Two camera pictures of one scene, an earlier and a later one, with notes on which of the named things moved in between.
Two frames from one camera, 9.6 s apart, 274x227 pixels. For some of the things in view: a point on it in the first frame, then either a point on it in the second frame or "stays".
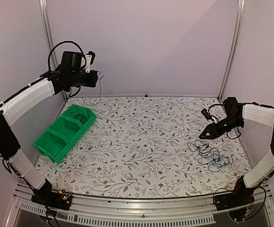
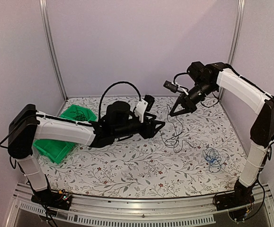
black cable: x=79 y=115 stays
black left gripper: x=92 y=82 to x=149 y=131
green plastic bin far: x=83 y=116 stays
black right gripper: x=213 y=129 to x=188 y=108
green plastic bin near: x=52 y=145 stays
